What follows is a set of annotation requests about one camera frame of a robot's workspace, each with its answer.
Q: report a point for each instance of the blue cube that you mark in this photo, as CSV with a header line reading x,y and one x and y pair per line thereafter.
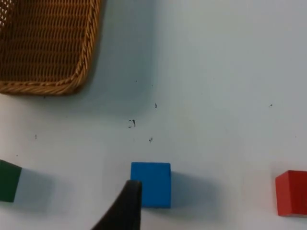
x,y
156,182

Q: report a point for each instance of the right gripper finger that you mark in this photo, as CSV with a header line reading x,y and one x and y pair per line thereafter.
x,y
124,210

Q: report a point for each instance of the red cube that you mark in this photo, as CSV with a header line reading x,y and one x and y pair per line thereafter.
x,y
292,194

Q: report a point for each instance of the dark green cube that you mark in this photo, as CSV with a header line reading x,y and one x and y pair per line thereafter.
x,y
8,182

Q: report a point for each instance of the pale brown wicker basket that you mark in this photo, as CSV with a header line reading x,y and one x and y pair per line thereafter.
x,y
48,48

